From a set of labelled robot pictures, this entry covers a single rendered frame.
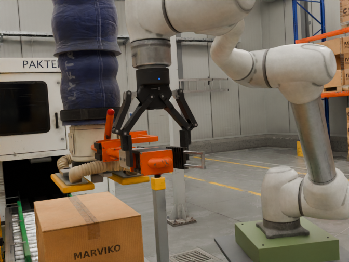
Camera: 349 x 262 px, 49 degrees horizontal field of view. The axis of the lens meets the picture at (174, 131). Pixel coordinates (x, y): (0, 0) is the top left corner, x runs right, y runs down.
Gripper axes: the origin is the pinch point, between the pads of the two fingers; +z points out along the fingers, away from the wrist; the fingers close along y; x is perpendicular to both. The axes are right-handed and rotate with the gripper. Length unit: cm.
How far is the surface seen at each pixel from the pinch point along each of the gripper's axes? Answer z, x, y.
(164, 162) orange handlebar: 0.3, 6.9, 1.3
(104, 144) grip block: -2.1, -29.9, 5.0
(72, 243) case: 39, -73, 10
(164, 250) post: 70, -124, -49
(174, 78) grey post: -51, -350, -165
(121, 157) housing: 0.6, -13.5, 4.7
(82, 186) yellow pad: 11.7, -42.1, 9.9
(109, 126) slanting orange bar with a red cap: -7.0, -35.1, 1.6
